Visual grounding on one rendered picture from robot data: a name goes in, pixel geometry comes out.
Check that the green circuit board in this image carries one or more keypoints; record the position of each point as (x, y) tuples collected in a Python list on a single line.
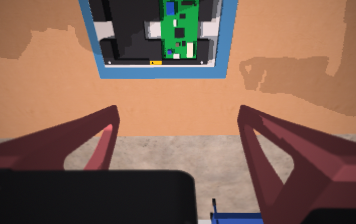
[(179, 25)]

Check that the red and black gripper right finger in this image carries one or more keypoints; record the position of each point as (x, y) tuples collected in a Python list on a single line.
[(324, 173)]

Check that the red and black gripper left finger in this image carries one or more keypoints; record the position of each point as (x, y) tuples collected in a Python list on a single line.
[(47, 149)]

